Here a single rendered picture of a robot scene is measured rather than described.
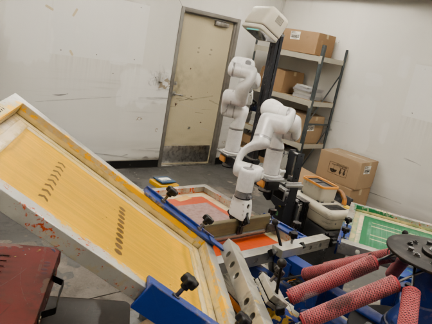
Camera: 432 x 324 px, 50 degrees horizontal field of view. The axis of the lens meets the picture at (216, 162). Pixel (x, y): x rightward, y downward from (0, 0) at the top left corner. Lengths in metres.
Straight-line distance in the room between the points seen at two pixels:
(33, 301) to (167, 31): 5.01
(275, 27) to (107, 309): 1.68
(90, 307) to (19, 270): 0.27
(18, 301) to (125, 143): 4.81
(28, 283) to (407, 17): 5.33
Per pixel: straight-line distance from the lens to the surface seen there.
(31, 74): 5.34
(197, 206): 2.43
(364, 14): 6.33
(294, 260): 1.87
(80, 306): 1.55
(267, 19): 2.54
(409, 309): 1.38
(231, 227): 2.06
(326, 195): 3.11
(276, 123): 2.13
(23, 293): 1.32
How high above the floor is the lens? 1.81
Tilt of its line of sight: 15 degrees down
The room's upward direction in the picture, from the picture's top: 11 degrees clockwise
